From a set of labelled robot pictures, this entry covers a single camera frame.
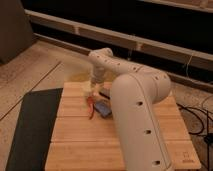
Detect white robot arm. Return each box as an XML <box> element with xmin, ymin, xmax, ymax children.
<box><xmin>88</xmin><ymin>48</ymin><xmax>174</xmax><ymax>171</ymax></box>

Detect dark brown rectangular block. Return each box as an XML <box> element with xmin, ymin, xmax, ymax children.
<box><xmin>99</xmin><ymin>88</ymin><xmax>110</xmax><ymax>98</ymax></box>

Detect blue rectangular sponge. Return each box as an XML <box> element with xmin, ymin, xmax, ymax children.
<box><xmin>94</xmin><ymin>101</ymin><xmax>112</xmax><ymax>118</ymax></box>

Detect brown cabinet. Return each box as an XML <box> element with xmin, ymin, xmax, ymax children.
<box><xmin>0</xmin><ymin>0</ymin><xmax>35</xmax><ymax>63</ymax></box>

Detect black floor mat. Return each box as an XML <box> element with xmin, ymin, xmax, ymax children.
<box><xmin>5</xmin><ymin>88</ymin><xmax>62</xmax><ymax>171</ymax></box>

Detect white shelf rail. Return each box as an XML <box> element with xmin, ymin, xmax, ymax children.
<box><xmin>25</xmin><ymin>10</ymin><xmax>213</xmax><ymax>71</ymax></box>

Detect black cables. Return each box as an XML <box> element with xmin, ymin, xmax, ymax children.
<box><xmin>176</xmin><ymin>94</ymin><xmax>213</xmax><ymax>171</ymax></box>

